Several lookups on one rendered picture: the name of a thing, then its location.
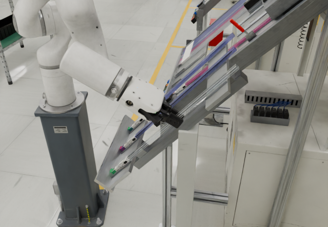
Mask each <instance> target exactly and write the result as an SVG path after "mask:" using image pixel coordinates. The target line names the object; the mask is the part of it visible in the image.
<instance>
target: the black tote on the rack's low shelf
mask: <svg viewBox="0 0 328 227"><path fill-rule="evenodd" d="M12 16H13V14H12V15H10V16H8V17H6V18H3V19H1V20H0V41H1V40H3V39H5V38H7V37H9V36H11V35H12V34H14V33H16V31H15V28H14V25H13V19H12Z"/></svg>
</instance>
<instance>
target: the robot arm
mask: <svg viewBox="0 0 328 227"><path fill-rule="evenodd" d="M12 19H13V25H14V28H15V31H17V33H18V34H19V35H21V36H23V37H26V38H37V37H43V36H49V35H54V37H53V38H52V39H51V40H50V41H48V42H47V43H45V44H44V45H42V46H41V47H40V48H39V49H38V50H37V59H38V64H39V68H40V72H41V78H42V82H43V86H44V90H45V93H44V92H43V93H42V98H41V99H40V101H39V106H40V109H41V110H42V111H44V112H47V113H52V114H61V113H66V112H70V111H73V110H75V109H77V108H78V107H80V106H81V105H82V104H83V102H84V95H83V93H81V92H80V91H77V90H75V89H74V83H73V78H74V79H76V80H78V81H79V82H81V83H83V84H85V85H86V86H88V87H90V88H92V89H93V90H95V91H97V92H99V93H100V94H102V95H104V96H105V97H107V98H109V99H111V100H112V101H114V99H115V98H117V100H116V101H118V102H119V103H120V104H121V105H123V106H124V107H125V108H127V109H128V110H129V111H131V112H132V113H134V114H135V115H137V116H139V117H140V118H142V119H144V120H146V121H149V122H150V121H152V122H153V123H154V124H156V123H158V122H159V121H162V122H166V123H168V124H170V125H172V126H173V127H175V128H179V126H180V125H181V124H182V123H183V121H184V120H183V117H184V116H183V117H181V118H180V117H178V116H177V115H176V114H178V113H179V111H178V110H176V109H174V108H172V106H171V105H170V104H168V103H167V102H166V99H165V96H164V92H163V91H162V90H161V89H159V88H157V87H156V86H154V85H152V84H150V83H148V82H146V81H144V80H142V79H139V78H137V77H134V76H130V77H129V74H130V72H128V71H126V70H125V69H123V68H121V67H120V66H118V65H116V64H115V63H113V62H111V61H110V60H109V58H108V53H107V49H106V45H105V41H104V36H103V31H102V28H101V24H100V21H99V18H98V15H97V12H96V9H95V5H94V2H93V0H55V1H50V0H18V2H17V4H16V6H15V8H14V12H13V16H12ZM71 39H73V42H74V43H72V44H71V45H70V47H69V48H68V45H69V43H70V41H71ZM159 113H162V114H159Z"/></svg>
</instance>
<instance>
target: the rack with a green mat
mask: <svg viewBox="0 0 328 227"><path fill-rule="evenodd" d="M8 1H9V4H10V8H11V12H12V14H13V12H14V5H13V1H12V0H8ZM53 37H54V36H53V35H50V39H52V38H53ZM24 39H26V37H23V36H21V35H19V34H18V33H17V32H16V33H14V34H12V35H11V36H9V37H7V38H5V39H3V40H1V41H0V59H1V62H2V66H3V69H4V72H5V75H6V78H7V81H8V84H9V85H11V84H13V82H12V79H11V76H10V72H9V69H8V65H7V62H6V59H5V55H4V51H6V50H8V49H9V48H11V47H12V46H14V45H16V44H17V43H20V47H21V48H23V47H24V45H23V40H24Z"/></svg>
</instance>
